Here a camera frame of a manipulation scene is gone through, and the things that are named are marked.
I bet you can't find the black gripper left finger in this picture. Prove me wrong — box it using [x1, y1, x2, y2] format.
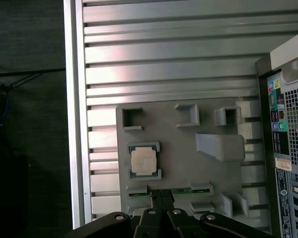
[63, 189, 165, 238]

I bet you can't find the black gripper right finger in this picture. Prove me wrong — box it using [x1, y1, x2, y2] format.
[163, 189, 274, 238]

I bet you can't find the silver CPU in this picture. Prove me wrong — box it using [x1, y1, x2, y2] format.
[128, 143, 161, 179]

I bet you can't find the green RAM stick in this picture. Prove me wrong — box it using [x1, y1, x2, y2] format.
[128, 188, 213, 198]

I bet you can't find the grey parts rack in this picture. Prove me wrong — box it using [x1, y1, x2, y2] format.
[115, 97, 250, 224]

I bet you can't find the black PC case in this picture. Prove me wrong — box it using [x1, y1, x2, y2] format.
[254, 24, 298, 238]

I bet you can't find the dark black box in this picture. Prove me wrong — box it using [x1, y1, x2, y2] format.
[0, 155, 28, 238]

